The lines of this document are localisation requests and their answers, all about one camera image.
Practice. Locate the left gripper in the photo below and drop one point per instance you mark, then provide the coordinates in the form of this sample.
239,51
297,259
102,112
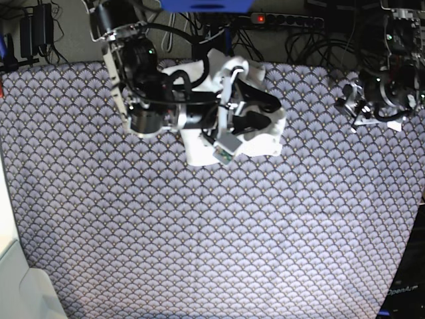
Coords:
369,102

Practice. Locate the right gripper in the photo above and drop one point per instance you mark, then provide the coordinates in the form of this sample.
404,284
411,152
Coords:
204,119

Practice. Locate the white T-shirt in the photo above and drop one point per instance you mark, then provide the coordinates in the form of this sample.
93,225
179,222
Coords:
264,142

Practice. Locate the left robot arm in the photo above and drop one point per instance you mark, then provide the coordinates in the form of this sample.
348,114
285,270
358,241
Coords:
389,48

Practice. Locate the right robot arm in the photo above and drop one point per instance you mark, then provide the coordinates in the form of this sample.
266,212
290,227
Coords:
144,95

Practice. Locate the black power strip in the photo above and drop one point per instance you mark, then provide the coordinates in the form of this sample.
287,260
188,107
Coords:
285,20

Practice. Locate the blue box overhead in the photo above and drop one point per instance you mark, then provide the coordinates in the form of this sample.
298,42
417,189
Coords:
207,6

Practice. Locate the fan-patterned table cloth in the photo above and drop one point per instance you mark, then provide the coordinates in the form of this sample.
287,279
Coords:
126,228

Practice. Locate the black device at right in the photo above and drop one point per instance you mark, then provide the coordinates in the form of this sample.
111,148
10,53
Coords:
405,298

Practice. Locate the white plastic bin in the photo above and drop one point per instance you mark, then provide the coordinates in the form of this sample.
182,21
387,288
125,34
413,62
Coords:
26,292

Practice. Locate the blue clamp handle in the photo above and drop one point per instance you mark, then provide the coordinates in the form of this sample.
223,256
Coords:
227,41

